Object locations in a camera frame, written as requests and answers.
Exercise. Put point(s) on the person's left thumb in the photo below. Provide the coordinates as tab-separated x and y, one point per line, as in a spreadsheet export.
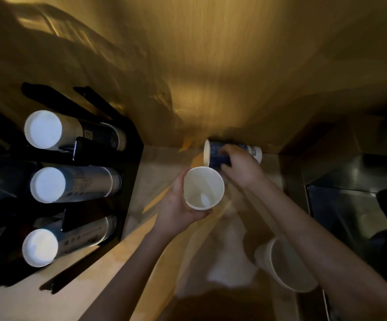
181	183

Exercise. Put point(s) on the blue printed paper cup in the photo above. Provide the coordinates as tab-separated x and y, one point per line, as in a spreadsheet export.
214	154

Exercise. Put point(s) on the black cup dispenser rack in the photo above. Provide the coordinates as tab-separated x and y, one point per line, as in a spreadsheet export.
93	157

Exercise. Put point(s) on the person's left hand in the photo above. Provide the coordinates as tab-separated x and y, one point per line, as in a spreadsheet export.
171	213

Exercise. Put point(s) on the white paper cup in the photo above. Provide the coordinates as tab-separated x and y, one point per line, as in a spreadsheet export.
202	187
288	267

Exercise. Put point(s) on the person's right forearm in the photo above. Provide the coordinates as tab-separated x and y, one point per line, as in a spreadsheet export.
317	250

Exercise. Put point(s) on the stack of printed paper cups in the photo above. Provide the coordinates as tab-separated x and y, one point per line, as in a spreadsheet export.
79	183
48	130
43	247

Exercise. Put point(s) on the stainless steel sink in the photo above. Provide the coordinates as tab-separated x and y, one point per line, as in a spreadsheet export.
343	203

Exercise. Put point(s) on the person's right thumb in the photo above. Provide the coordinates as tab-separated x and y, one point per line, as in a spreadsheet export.
227	171

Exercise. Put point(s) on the person's right hand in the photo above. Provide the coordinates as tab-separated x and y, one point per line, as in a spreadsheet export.
245	168

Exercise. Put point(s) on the person's left forearm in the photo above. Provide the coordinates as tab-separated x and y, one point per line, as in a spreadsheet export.
130	280

